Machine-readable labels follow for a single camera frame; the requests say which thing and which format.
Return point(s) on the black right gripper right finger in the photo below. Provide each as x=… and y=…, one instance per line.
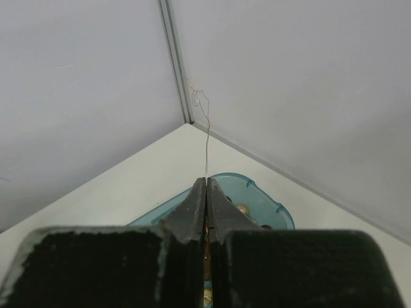
x=254, y=267

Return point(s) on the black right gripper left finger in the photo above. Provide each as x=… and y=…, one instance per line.
x=143, y=266

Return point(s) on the gold glitter bauble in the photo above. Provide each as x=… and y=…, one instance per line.
x=243, y=209

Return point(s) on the teal plastic tray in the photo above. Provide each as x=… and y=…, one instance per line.
x=264, y=211

